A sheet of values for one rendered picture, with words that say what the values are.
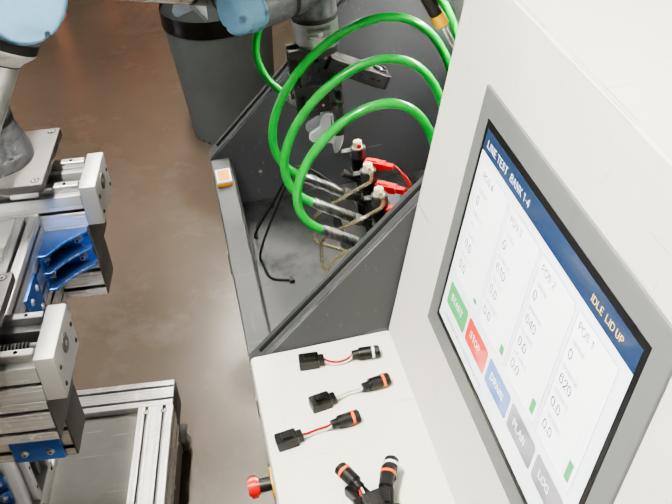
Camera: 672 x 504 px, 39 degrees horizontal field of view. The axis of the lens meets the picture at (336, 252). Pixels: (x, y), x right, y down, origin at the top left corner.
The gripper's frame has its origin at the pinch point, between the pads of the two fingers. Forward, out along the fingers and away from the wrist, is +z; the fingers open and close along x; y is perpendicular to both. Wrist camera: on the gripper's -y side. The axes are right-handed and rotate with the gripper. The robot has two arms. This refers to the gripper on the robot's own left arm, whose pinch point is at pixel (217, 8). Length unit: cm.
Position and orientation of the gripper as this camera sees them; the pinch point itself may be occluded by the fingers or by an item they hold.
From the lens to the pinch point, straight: 179.4
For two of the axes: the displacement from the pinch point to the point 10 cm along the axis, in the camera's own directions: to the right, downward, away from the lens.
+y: -6.6, 4.9, 5.6
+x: -4.1, 3.9, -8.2
